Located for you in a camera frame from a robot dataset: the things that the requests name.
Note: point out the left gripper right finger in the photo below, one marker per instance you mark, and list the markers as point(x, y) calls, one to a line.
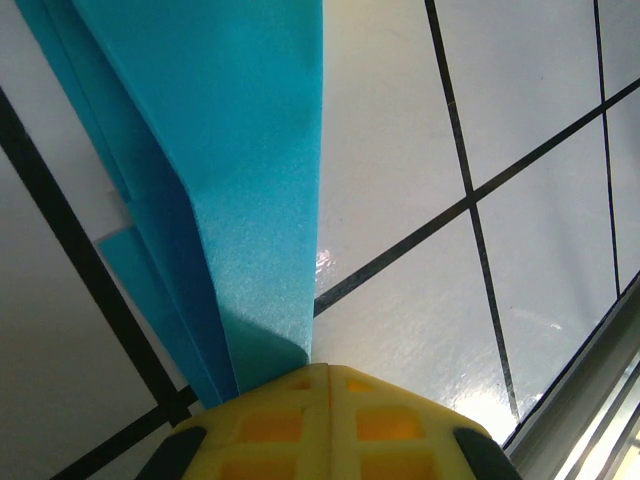
point(390, 435)

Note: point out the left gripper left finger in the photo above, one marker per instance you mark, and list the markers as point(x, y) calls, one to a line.
point(280, 435)

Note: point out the long aluminium base rail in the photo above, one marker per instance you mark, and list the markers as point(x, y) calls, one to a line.
point(590, 410)

